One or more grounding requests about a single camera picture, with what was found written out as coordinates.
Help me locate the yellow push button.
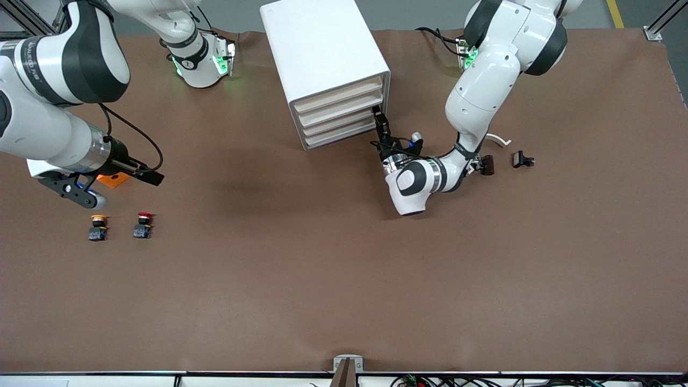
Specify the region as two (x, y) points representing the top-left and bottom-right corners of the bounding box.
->
(88, 214), (110, 242)

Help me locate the white drawer cabinet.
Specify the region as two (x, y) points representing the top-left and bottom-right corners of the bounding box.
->
(260, 0), (391, 151)

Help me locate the red push button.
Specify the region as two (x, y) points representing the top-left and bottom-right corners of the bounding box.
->
(133, 212), (156, 239)

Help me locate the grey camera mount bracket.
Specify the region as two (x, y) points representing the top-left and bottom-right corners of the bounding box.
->
(329, 355), (364, 387)

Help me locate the silver base connector box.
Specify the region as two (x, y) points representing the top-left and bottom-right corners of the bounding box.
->
(457, 37), (479, 71)
(212, 35), (237, 77)

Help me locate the black base cable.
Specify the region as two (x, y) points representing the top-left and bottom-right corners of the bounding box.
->
(417, 27), (465, 57)

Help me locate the brown table cover mat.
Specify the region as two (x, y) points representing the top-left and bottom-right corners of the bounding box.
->
(0, 30), (688, 374)

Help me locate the orange black button enclosure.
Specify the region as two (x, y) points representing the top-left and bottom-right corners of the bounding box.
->
(97, 172), (131, 189)

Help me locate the aluminium frame profile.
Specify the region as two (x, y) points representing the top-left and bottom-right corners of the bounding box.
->
(0, 3), (60, 41)
(643, 0), (688, 42)

